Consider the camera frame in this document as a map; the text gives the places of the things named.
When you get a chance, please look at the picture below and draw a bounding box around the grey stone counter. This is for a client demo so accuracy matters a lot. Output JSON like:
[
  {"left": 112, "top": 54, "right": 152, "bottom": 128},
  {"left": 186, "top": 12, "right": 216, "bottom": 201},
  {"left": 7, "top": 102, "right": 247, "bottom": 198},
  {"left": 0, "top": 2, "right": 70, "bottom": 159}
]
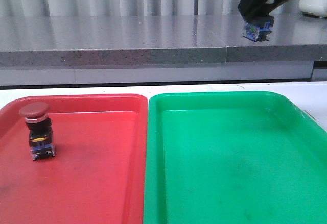
[{"left": 1, "top": 14, "right": 326, "bottom": 69}]

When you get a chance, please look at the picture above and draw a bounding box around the green mushroom push button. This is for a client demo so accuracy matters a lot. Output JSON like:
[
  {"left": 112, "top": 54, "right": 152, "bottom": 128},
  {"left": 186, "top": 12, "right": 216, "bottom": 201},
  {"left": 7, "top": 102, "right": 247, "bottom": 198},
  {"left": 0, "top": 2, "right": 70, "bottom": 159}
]
[{"left": 243, "top": 15, "right": 274, "bottom": 42}]

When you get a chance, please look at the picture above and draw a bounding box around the red plastic tray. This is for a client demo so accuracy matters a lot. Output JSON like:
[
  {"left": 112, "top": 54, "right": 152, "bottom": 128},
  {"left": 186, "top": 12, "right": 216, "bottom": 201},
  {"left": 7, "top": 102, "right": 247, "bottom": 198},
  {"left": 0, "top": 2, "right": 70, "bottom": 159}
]
[{"left": 1, "top": 94, "right": 148, "bottom": 223}]

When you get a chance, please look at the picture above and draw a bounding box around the green plastic tray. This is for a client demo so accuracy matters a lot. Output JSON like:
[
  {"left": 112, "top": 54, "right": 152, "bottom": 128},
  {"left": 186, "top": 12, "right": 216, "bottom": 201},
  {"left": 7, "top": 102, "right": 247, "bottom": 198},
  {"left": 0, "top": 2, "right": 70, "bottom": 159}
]
[{"left": 144, "top": 91, "right": 326, "bottom": 223}]

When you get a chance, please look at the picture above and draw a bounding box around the red mushroom push button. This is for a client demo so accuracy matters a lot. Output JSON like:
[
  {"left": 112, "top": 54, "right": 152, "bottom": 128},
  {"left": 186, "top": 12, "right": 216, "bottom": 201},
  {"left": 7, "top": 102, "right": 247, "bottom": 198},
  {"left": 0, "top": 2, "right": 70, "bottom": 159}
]
[{"left": 19, "top": 102, "right": 56, "bottom": 161}]

